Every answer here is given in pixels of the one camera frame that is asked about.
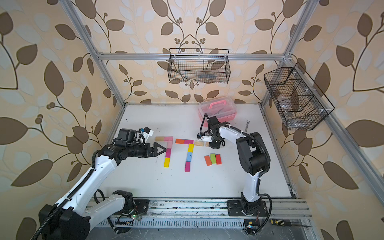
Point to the light pink block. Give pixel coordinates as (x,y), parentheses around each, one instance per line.
(169,144)

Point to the magenta slanted block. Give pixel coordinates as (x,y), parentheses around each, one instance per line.
(187,166)

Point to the pink plastic storage box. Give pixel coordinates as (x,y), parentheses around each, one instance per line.
(223,108)

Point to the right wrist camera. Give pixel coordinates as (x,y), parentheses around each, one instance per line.
(204,138)

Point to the green block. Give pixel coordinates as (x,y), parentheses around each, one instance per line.
(213,158)

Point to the red block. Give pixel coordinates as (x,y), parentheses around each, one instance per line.
(218,159)

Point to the orange-red block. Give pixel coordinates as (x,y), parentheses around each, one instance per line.
(208,160)

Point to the black wire basket back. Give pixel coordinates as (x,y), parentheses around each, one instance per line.
(210,66)

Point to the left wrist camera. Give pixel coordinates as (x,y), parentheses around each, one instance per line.
(144,134)

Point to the yellow black screwdriver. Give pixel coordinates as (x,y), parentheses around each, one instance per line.
(284,223)

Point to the thin yellow block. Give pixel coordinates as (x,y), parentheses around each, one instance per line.
(167,162)

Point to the black wire basket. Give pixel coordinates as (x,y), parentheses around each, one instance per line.
(300,104)
(210,66)

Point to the dark pink block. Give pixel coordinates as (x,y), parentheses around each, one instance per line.
(168,153)

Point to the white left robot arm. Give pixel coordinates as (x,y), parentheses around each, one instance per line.
(70,218)

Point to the black wire basket right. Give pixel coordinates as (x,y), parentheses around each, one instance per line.
(300,104)

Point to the ridged wood block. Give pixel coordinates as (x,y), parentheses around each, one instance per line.
(199,143)

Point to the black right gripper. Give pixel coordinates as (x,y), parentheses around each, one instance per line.
(216,146)

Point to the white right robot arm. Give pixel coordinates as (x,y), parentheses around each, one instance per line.
(254,159)

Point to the orange block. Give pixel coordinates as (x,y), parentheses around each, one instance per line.
(180,141)

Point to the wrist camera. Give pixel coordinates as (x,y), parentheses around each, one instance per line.
(144,134)
(204,138)

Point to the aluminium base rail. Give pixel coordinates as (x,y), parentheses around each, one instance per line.
(207,213)

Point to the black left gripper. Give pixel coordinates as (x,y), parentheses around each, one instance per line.
(155,145)

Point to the silver wrench on table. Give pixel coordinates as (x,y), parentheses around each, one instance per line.
(247,126)

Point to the aluminium frame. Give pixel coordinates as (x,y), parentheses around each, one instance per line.
(371,175)

